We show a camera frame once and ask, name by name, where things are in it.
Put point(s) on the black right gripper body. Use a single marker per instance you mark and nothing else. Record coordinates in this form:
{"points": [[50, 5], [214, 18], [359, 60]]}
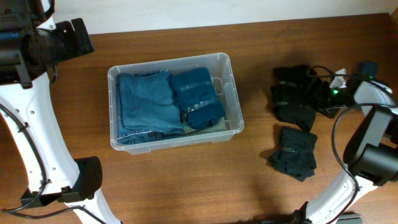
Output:
{"points": [[337, 99]]}

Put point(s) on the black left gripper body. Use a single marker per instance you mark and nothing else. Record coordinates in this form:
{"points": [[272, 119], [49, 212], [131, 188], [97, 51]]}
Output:
{"points": [[63, 42]]}

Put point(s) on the black garment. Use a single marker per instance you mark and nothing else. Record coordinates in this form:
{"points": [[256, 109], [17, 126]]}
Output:
{"points": [[290, 103]]}

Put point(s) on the dark grey garment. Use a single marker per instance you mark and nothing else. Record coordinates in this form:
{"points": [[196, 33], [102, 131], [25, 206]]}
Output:
{"points": [[295, 156]]}

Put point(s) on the light blue jeans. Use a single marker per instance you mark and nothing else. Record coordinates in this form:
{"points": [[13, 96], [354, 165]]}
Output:
{"points": [[218, 127]]}

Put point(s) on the dark blue garment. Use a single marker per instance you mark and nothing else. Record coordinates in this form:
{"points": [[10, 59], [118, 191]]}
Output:
{"points": [[195, 95]]}

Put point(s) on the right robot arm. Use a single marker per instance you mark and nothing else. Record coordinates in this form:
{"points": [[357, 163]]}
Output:
{"points": [[370, 157]]}

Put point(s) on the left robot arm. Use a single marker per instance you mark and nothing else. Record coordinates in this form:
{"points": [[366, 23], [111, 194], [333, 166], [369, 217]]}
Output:
{"points": [[26, 108]]}

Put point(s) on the clear plastic storage container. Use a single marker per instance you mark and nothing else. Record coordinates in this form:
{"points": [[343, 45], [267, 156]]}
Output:
{"points": [[219, 66]]}

